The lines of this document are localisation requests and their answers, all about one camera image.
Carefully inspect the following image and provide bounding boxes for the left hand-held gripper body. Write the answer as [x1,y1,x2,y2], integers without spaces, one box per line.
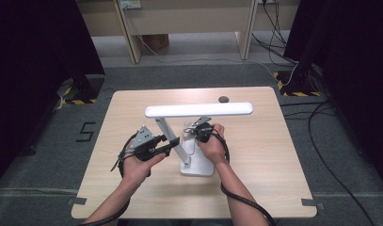
[128,124,167,162]

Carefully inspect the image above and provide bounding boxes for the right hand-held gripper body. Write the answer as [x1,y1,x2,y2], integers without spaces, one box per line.
[192,116,215,144]

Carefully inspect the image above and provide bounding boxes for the white desk lamp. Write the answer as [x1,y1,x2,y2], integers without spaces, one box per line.
[144,102,254,177]

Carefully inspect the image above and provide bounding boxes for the person's right hand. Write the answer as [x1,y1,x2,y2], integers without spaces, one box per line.
[197,122,228,167]

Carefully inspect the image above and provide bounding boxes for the person's left hand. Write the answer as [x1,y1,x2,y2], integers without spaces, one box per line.
[121,153,168,189]

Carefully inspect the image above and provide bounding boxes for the black stand base striped tape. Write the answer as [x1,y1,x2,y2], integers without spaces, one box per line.
[273,70,322,98]
[56,73,106,106]

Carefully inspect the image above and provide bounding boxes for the grey tape strip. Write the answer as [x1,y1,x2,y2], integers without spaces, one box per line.
[67,197,88,206]
[301,198,326,211]

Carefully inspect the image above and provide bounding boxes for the brown cardboard box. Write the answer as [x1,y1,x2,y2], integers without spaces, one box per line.
[141,33,170,53]

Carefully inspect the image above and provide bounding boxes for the beige wooden desk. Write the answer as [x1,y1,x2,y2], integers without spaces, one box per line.
[75,0,301,65]

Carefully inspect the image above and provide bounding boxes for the black curtain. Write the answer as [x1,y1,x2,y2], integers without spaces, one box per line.
[0,0,106,189]
[283,0,383,192]

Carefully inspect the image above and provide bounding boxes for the white power strip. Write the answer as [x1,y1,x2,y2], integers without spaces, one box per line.
[119,0,142,9]

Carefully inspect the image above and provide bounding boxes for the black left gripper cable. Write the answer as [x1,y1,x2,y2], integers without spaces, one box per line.
[77,131,140,226]

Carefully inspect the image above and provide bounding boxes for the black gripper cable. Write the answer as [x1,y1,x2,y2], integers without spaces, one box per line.
[211,131,277,226]
[77,131,140,226]

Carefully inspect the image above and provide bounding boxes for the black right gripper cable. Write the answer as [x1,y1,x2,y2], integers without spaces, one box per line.
[211,131,277,226]

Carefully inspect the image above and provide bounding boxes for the black floor cable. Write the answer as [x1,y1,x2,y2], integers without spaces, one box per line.
[307,100,376,226]

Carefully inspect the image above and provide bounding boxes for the black hanging cables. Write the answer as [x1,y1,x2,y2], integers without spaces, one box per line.
[251,0,299,65]

